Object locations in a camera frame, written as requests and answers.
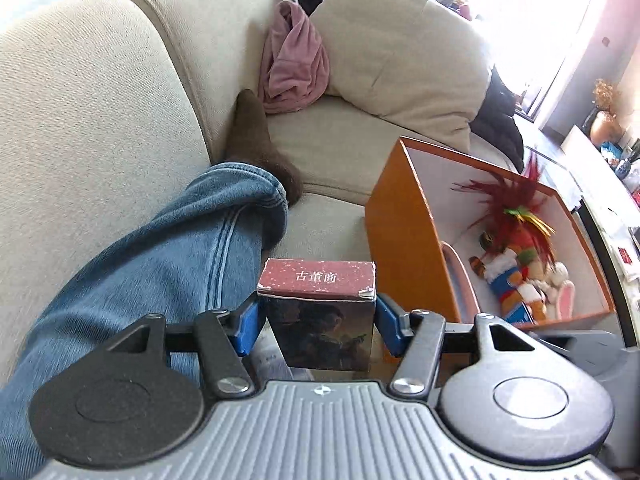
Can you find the white pill bottle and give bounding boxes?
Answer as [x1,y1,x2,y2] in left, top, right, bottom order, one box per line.
[250,342,297,382]

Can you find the pink cloth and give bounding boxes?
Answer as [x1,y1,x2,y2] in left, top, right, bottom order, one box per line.
[258,0,331,114]

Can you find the white bunny plush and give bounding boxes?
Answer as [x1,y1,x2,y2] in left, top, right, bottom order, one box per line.
[520,261,576,322]

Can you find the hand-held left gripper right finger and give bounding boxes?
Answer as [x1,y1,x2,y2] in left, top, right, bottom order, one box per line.
[375,294,538,398]

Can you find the gold vase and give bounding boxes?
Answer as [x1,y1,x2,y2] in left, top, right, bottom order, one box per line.
[590,110,624,147]

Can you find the brown sock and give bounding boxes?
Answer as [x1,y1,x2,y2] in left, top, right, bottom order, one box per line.
[220,89,305,206]

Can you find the orange cardboard box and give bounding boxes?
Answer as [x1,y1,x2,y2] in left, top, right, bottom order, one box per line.
[365,136,617,361]

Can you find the printed card box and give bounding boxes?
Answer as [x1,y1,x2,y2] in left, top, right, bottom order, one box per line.
[256,258,377,372]

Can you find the black jacket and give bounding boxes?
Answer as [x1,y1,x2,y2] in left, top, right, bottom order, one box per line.
[470,65,526,173]

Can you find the light pink plastic item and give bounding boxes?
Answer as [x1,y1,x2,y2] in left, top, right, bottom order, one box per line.
[441,241,478,323]

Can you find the person's leg in jeans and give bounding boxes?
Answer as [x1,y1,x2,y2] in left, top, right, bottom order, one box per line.
[0,161,291,480]

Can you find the beige pillow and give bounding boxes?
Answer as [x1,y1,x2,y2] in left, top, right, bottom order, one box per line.
[310,0,494,153]

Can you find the red-haired plush doll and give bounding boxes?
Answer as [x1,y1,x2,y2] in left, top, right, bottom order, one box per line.
[452,154,558,322]

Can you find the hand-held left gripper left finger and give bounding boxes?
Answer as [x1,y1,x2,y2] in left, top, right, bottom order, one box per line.
[106,296,262,395]

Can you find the marble top coffee table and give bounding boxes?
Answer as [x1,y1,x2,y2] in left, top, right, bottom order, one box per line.
[570,180,640,348]

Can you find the beige sofa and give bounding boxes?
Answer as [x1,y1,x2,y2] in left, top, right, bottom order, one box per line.
[0,0,526,386]

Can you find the dried flowers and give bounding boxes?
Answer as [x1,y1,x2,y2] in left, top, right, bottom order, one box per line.
[592,79,622,113]

